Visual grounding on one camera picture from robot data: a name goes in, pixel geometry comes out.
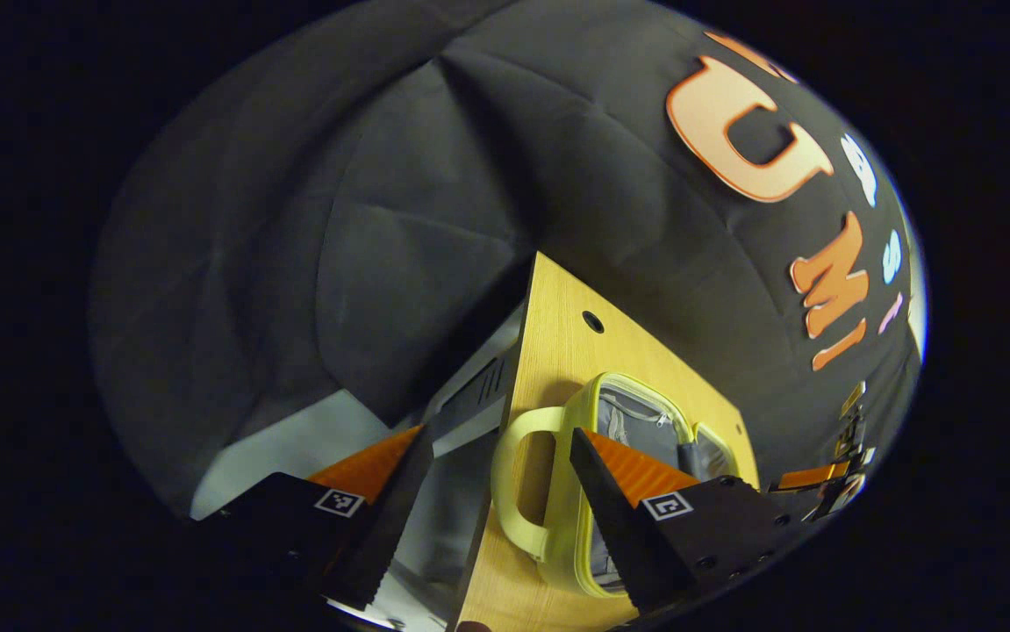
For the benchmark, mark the dark vented metal panel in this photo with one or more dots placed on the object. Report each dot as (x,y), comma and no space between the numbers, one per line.
(478,395)

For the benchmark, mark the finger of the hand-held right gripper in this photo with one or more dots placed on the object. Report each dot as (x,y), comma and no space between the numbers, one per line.
(807,477)

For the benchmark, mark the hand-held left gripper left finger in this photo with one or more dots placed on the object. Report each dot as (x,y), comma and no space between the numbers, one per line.
(382,544)

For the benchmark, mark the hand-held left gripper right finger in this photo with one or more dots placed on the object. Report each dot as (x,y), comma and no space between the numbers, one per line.
(619,544)

